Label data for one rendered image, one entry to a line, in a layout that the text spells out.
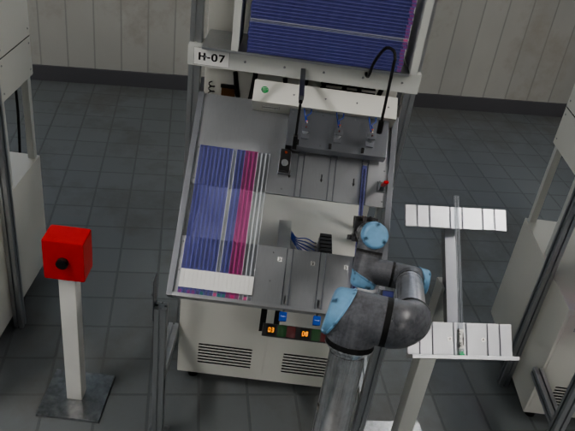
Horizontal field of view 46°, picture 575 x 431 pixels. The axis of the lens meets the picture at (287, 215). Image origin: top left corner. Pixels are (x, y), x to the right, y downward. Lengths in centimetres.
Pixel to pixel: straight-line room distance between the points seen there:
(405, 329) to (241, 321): 121
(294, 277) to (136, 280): 137
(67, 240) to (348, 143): 99
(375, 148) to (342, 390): 96
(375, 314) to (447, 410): 155
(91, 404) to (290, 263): 106
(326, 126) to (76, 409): 145
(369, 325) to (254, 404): 139
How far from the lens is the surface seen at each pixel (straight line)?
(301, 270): 222
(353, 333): 155
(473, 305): 364
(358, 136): 230
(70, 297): 250
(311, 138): 228
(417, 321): 157
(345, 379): 161
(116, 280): 342
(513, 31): 594
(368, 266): 193
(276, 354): 276
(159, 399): 257
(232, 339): 272
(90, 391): 289
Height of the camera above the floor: 212
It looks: 32 degrees down
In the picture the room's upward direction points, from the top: 8 degrees clockwise
